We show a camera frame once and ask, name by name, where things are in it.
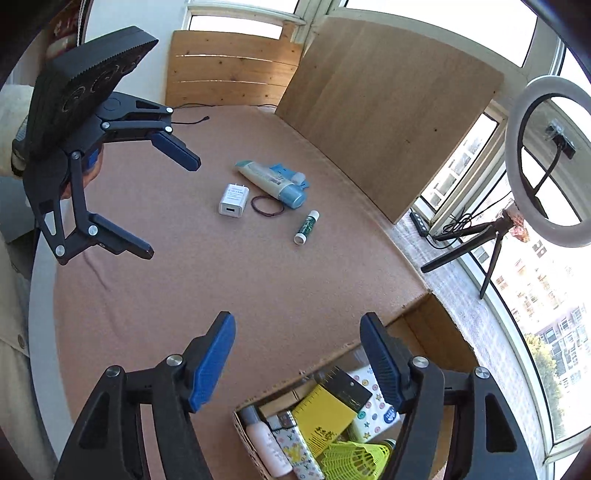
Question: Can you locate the yellow patterned lighter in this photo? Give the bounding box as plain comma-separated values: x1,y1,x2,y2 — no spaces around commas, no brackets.
267,412,324,480

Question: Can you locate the black webcam on gooseneck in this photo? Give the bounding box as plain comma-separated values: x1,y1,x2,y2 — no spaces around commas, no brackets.
531,119,578,217

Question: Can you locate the wooden plank panel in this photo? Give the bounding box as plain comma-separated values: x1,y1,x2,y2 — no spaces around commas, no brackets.
165,30,303,109

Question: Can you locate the blue phone stand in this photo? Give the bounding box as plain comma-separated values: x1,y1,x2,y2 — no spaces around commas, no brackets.
269,163,311,191

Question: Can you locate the white ring light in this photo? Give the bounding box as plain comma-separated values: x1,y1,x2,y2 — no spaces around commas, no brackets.
504,76,591,248

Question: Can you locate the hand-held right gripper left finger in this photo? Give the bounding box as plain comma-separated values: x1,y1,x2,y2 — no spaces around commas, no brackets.
55,311,236,480

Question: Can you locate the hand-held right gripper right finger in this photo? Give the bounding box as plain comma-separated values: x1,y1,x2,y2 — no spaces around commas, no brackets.
360,312,539,480

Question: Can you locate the white charger plug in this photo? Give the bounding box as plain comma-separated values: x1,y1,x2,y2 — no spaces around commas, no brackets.
218,183,250,219

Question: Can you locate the small white bottle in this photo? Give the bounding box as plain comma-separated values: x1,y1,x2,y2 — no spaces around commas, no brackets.
240,406,294,478

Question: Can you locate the light wooden board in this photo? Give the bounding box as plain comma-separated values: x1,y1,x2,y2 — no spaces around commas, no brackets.
276,18,505,224

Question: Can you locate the cardboard box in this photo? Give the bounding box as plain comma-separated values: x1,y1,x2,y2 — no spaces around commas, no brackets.
232,293,478,480

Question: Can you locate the yellow and black card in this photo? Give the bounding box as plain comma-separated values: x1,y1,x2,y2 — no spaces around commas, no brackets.
291,367,374,457

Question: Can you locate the white sticker printed box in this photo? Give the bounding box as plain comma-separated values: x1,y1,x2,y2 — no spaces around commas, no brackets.
346,364,400,441

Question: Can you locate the white lotion tube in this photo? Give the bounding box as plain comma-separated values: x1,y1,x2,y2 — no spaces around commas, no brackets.
235,160,308,210

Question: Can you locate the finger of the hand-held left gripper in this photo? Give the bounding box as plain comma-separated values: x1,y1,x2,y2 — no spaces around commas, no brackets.
39,150,155,266
99,92,202,172

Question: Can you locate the black ring light cable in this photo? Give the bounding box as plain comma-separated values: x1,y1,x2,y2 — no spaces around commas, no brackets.
410,208,485,247

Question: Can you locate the black tripod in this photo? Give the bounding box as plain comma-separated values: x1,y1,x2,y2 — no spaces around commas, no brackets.
421,215,515,300

